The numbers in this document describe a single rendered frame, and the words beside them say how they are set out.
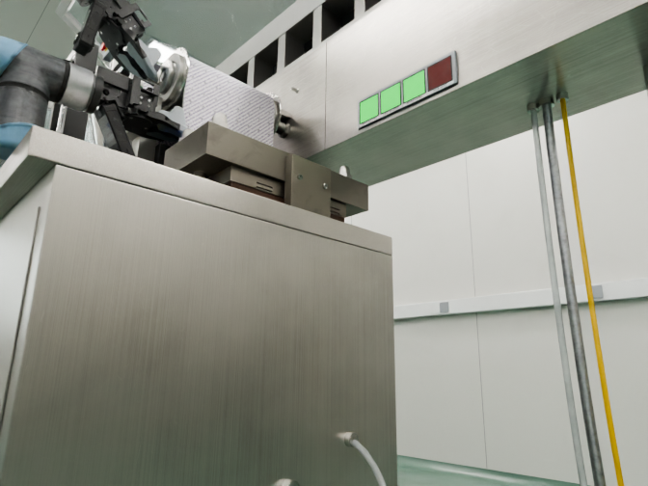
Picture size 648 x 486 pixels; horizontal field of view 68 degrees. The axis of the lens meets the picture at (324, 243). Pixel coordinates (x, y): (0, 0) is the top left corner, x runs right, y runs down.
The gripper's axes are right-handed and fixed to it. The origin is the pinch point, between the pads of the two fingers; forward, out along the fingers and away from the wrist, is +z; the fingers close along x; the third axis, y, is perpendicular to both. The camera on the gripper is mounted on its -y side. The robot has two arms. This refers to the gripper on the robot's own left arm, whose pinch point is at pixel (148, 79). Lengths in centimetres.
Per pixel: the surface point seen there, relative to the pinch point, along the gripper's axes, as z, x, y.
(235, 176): 23.2, -26.9, -18.0
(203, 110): 11.6, -8.2, 0.6
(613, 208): 187, -17, 197
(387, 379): 69, -34, -24
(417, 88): 32, -45, 18
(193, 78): 5.2, -8.1, 3.5
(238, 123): 18.3, -8.2, 6.4
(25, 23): -94, 235, 124
